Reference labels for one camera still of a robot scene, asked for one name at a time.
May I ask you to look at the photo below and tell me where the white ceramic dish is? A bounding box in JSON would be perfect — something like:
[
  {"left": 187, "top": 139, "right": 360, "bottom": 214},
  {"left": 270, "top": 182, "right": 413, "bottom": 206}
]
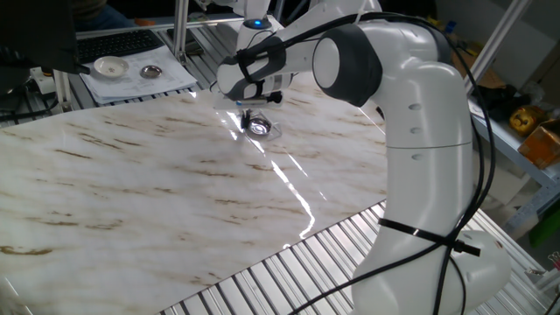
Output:
[{"left": 93, "top": 55, "right": 130, "bottom": 80}]

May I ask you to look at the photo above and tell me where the small steel dish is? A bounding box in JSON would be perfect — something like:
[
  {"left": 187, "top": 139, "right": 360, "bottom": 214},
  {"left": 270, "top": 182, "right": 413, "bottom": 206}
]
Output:
[{"left": 139, "top": 65, "right": 164, "bottom": 81}]

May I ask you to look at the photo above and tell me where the clear acrylic stand with mesh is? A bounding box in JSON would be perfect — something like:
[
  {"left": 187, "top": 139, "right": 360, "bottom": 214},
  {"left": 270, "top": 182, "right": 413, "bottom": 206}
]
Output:
[{"left": 242, "top": 111, "right": 284, "bottom": 143}]

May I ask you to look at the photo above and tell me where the person in dark clothes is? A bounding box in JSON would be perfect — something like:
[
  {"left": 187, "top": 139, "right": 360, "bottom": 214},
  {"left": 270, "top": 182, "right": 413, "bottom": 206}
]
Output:
[{"left": 72, "top": 0, "right": 137, "bottom": 32}]

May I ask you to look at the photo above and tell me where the small round steel plate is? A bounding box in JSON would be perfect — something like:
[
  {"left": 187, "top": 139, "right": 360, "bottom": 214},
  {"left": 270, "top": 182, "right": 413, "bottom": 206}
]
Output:
[{"left": 244, "top": 117, "right": 273, "bottom": 138}]

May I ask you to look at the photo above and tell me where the tall aluminium post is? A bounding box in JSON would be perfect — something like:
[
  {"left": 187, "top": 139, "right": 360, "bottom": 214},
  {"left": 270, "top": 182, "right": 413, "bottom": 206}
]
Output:
[{"left": 172, "top": 0, "right": 191, "bottom": 67}]

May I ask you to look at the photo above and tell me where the grey metal shelf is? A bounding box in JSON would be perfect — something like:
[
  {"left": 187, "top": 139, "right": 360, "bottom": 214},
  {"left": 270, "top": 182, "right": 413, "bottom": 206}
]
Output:
[{"left": 472, "top": 108, "right": 560, "bottom": 237}]

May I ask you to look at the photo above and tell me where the yellow round object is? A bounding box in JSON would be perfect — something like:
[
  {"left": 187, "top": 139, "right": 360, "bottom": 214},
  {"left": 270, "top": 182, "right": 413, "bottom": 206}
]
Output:
[{"left": 508, "top": 104, "right": 548, "bottom": 137}]

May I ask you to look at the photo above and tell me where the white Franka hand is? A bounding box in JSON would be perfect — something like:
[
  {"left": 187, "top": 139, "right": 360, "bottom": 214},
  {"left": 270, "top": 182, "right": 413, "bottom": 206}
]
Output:
[{"left": 212, "top": 89, "right": 284, "bottom": 131}]

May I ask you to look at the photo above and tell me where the orange box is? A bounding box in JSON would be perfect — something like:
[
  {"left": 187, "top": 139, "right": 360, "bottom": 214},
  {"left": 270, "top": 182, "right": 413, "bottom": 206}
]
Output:
[{"left": 517, "top": 118, "right": 560, "bottom": 171}]

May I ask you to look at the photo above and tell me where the stack of white paper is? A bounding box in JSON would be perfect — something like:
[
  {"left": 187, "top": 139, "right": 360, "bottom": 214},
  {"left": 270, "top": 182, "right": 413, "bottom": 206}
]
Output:
[{"left": 79, "top": 45, "right": 199, "bottom": 106}]

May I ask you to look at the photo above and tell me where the black cable strap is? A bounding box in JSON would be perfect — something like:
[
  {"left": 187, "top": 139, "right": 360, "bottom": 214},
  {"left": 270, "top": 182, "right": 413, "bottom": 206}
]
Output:
[{"left": 378, "top": 217, "right": 481, "bottom": 258}]

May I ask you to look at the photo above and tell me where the marble pattern table sheet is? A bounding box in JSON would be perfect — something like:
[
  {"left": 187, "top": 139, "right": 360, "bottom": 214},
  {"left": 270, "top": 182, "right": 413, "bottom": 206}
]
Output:
[{"left": 0, "top": 72, "right": 390, "bottom": 315}]

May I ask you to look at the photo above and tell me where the green crate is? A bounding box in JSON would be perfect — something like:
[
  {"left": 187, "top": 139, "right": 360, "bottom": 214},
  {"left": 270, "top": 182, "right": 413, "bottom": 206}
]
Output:
[{"left": 528, "top": 208, "right": 560, "bottom": 249}]

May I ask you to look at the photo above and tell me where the black monitor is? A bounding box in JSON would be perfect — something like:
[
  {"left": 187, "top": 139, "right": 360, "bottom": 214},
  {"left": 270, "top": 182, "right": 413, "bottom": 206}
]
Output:
[{"left": 0, "top": 0, "right": 92, "bottom": 96}]

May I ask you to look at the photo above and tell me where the short aluminium post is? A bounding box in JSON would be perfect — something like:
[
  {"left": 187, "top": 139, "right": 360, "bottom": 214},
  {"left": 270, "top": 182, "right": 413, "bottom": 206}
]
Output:
[{"left": 52, "top": 69, "right": 74, "bottom": 113}]

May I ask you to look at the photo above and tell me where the slanted aluminium frame post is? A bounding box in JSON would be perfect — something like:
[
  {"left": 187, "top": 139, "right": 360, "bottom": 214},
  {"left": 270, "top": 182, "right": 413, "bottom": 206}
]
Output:
[{"left": 465, "top": 0, "right": 533, "bottom": 88}]

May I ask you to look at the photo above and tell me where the black keyboard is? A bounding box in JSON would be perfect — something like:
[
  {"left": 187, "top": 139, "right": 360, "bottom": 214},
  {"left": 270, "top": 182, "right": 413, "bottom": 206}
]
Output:
[{"left": 76, "top": 28, "right": 165, "bottom": 66}]

